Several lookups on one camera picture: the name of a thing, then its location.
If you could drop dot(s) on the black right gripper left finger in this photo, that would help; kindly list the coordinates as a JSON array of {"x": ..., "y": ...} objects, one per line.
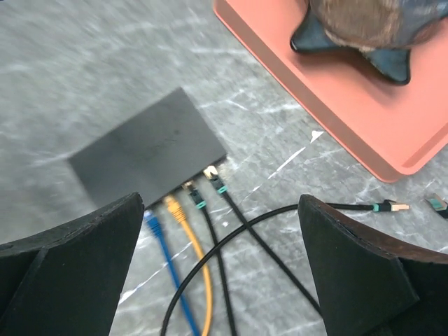
[{"x": 67, "y": 280}]

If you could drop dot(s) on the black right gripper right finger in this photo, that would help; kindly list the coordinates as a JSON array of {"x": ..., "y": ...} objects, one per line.
[{"x": 370, "y": 283}]

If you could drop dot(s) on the black network switch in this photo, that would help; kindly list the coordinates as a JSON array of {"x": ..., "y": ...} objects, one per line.
[{"x": 152, "y": 153}]

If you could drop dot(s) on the salmon pink tray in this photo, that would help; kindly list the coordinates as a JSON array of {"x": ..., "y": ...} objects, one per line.
[{"x": 393, "y": 131}]

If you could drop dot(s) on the blue star-shaped dish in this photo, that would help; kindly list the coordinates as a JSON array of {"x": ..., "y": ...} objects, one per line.
[{"x": 382, "y": 31}]

